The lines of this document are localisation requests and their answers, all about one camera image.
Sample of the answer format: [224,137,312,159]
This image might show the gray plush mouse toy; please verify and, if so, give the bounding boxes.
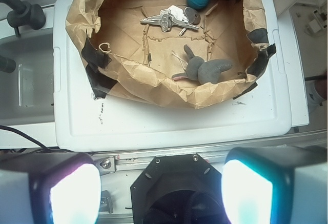
[172,45,233,85]

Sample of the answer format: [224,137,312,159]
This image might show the black cable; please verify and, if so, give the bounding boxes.
[0,125,56,152]

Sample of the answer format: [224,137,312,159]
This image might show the aluminium rail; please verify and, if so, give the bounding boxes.
[91,129,327,175]

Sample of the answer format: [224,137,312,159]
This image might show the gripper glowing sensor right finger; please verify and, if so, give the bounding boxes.
[221,146,327,223]

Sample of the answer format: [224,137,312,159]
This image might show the black clamp handle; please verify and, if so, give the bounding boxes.
[1,0,46,30]

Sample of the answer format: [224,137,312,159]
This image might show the clear plastic container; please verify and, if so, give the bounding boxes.
[1,28,54,126]

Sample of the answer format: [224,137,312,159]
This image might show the white plastic bin lid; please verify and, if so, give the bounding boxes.
[53,0,292,152]

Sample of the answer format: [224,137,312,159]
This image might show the black octagonal mount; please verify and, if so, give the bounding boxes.
[130,154,229,223]

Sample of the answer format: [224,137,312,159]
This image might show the silver key bunch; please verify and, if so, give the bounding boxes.
[140,5,201,36]

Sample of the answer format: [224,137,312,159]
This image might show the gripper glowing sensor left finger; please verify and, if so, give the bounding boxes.
[1,152,101,223]

